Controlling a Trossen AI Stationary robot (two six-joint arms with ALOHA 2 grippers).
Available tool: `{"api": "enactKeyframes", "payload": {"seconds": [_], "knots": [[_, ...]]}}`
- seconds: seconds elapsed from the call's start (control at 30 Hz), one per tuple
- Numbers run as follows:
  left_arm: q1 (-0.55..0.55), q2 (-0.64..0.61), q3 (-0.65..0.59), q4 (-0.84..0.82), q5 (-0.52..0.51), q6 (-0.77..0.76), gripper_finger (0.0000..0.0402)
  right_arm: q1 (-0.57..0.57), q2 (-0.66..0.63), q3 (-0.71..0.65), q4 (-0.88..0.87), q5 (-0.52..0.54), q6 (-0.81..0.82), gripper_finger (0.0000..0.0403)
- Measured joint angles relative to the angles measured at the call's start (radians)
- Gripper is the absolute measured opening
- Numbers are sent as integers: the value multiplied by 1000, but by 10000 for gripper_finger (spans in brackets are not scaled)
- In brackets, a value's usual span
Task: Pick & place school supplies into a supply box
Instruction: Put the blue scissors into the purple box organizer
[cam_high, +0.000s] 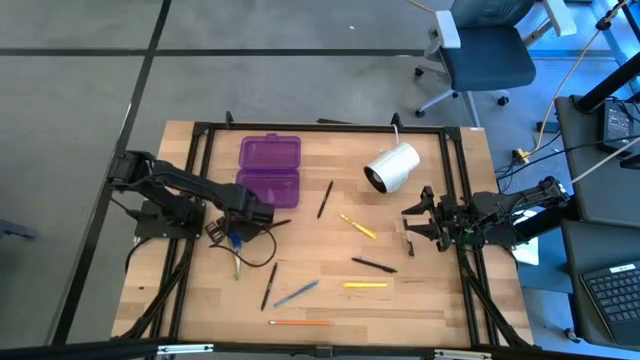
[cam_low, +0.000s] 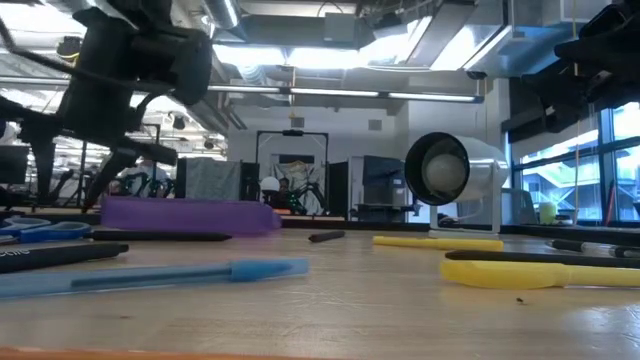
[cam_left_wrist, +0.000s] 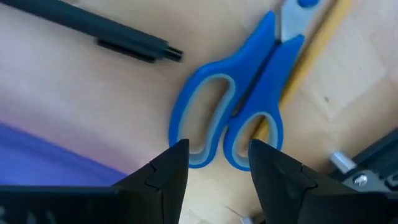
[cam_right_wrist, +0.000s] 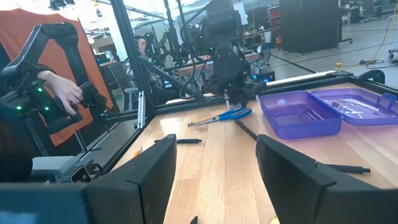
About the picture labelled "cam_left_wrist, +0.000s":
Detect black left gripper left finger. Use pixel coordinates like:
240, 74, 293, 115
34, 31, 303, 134
112, 138, 190, 224

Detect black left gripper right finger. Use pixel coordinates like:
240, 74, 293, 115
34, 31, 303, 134
248, 139, 354, 224

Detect blue handled scissors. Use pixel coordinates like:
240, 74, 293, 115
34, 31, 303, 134
167, 0, 321, 172

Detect slim yellow marker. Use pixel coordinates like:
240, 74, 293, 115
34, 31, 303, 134
253, 0, 354, 141

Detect purple plastic supply box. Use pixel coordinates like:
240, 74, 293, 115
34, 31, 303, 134
0, 121, 127, 187

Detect black pen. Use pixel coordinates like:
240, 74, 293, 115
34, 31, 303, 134
0, 0, 184, 64

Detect black aluminium table frame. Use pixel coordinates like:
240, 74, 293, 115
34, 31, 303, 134
328, 127, 398, 195

